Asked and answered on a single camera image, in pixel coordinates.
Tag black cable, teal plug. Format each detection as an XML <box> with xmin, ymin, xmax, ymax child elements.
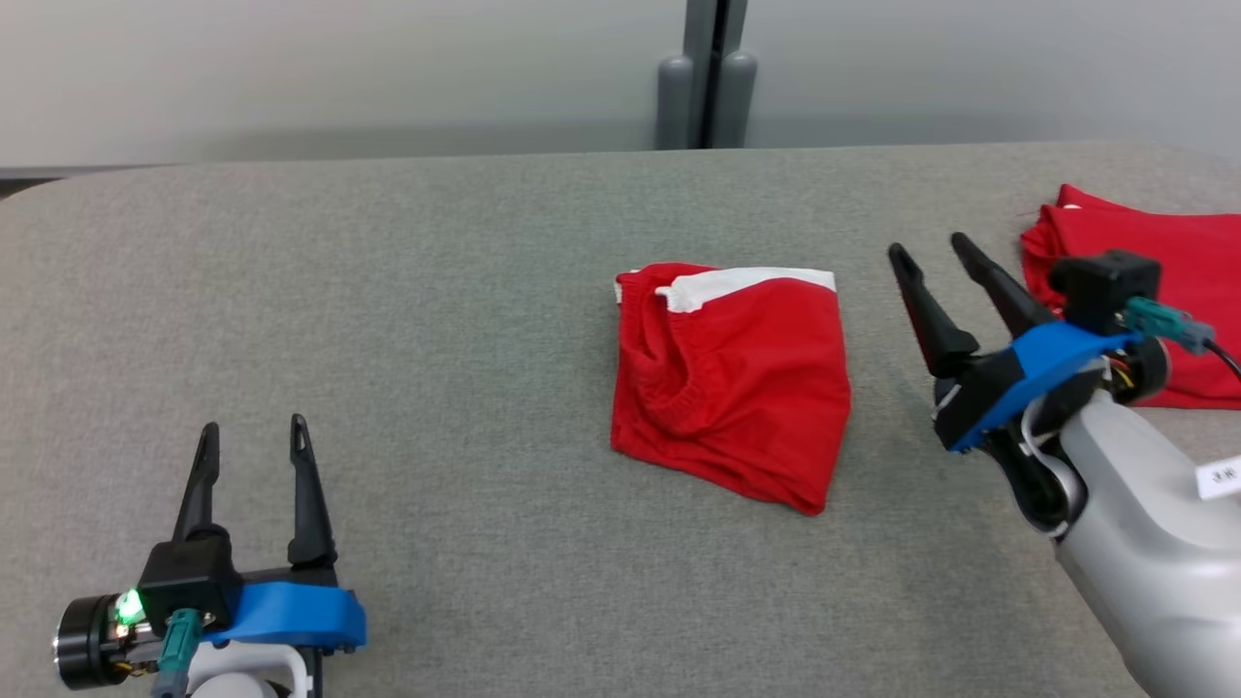
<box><xmin>1125</xmin><ymin>296</ymin><xmax>1241</xmax><ymax>379</ymax></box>
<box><xmin>150</xmin><ymin>609</ymin><xmax>205</xmax><ymax>698</ymax></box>

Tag right black cable, teal plug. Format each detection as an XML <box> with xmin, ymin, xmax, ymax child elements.
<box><xmin>1125</xmin><ymin>296</ymin><xmax>1241</xmax><ymax>379</ymax></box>

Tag left black cable, teal plug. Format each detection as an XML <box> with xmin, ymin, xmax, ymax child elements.
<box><xmin>150</xmin><ymin>609</ymin><xmax>205</xmax><ymax>698</ymax></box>

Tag grey partition post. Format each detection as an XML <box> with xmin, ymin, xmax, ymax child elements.
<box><xmin>655</xmin><ymin>0</ymin><xmax>759</xmax><ymax>151</ymax></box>

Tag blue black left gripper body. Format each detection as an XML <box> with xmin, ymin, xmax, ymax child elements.
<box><xmin>53</xmin><ymin>567</ymin><xmax>367</xmax><ymax>691</ymax></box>

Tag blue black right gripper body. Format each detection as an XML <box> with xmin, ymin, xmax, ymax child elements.
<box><xmin>933</xmin><ymin>320</ymin><xmax>1171</xmax><ymax>455</ymax></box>

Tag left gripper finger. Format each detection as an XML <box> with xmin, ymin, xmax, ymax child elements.
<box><xmin>173</xmin><ymin>422</ymin><xmax>222</xmax><ymax>542</ymax></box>
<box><xmin>287</xmin><ymin>414</ymin><xmax>337</xmax><ymax>568</ymax></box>

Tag red jersey with white stripes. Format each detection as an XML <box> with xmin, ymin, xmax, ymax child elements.
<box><xmin>1020</xmin><ymin>184</ymin><xmax>1241</xmax><ymax>410</ymax></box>

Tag red shorts with white stripe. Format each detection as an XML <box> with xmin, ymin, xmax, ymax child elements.
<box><xmin>611</xmin><ymin>262</ymin><xmax>852</xmax><ymax>517</ymax></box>

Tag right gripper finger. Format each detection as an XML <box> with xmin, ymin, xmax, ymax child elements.
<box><xmin>950</xmin><ymin>231</ymin><xmax>1056</xmax><ymax>340</ymax></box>
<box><xmin>887</xmin><ymin>242</ymin><xmax>980</xmax><ymax>379</ymax></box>

